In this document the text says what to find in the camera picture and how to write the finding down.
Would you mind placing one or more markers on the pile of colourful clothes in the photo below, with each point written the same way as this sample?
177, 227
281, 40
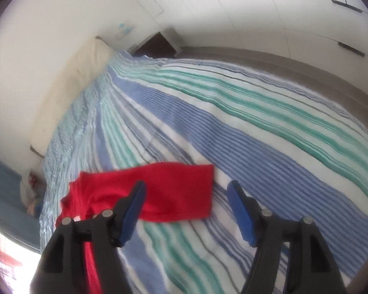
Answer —
33, 190

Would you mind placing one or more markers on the striped bed cover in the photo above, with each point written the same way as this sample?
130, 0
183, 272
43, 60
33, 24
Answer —
233, 128

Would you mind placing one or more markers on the white wardrobe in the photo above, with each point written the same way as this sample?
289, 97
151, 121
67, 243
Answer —
263, 12

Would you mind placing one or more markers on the red shirt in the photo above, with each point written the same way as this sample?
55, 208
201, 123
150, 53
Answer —
171, 190

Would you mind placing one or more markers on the blue curtain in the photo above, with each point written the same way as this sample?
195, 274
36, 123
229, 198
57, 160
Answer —
3, 196

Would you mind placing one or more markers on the dark wooden nightstand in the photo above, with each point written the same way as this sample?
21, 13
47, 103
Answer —
155, 47

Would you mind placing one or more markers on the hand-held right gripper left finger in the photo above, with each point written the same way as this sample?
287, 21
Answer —
132, 211

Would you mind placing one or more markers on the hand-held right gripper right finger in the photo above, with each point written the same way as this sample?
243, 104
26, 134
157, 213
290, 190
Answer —
239, 211

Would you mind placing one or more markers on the cream padded headboard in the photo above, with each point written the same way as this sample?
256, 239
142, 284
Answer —
67, 92

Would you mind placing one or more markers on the white wall socket blue stickers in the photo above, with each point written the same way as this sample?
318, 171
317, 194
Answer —
124, 30

